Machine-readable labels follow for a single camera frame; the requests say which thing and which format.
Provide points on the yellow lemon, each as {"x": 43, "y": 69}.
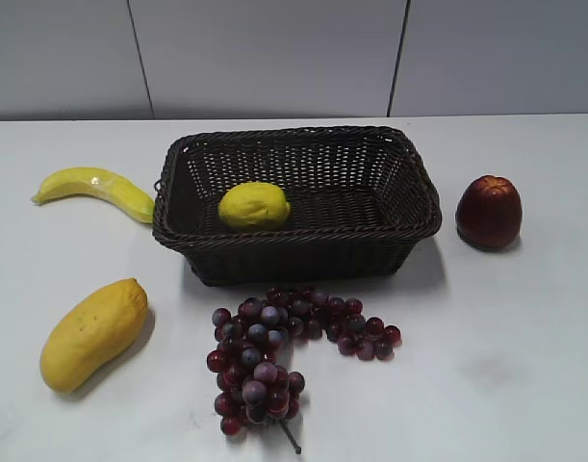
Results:
{"x": 254, "y": 206}

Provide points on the black woven basket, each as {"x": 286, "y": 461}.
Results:
{"x": 360, "y": 199}

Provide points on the purple grape bunch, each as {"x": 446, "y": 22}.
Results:
{"x": 254, "y": 389}

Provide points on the red apple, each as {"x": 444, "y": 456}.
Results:
{"x": 490, "y": 213}

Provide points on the yellow banana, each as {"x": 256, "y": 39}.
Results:
{"x": 97, "y": 183}

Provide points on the yellow mango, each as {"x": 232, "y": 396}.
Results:
{"x": 92, "y": 334}

